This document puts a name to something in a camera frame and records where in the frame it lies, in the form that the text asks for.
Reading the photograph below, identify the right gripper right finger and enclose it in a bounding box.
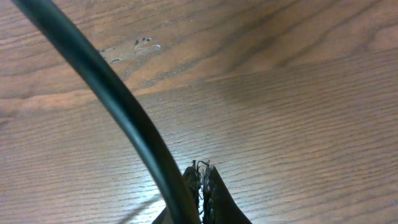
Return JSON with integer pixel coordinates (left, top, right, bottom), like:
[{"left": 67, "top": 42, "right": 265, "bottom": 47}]
[{"left": 203, "top": 165, "right": 252, "bottom": 224}]

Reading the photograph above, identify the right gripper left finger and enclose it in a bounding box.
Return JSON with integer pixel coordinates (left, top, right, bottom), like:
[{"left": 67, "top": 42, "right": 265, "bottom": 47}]
[{"left": 152, "top": 161, "right": 201, "bottom": 224}]

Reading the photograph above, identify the black usb cable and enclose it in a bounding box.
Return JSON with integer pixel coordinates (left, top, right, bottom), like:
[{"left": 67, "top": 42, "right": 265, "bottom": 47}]
[{"left": 11, "top": 0, "right": 201, "bottom": 224}]

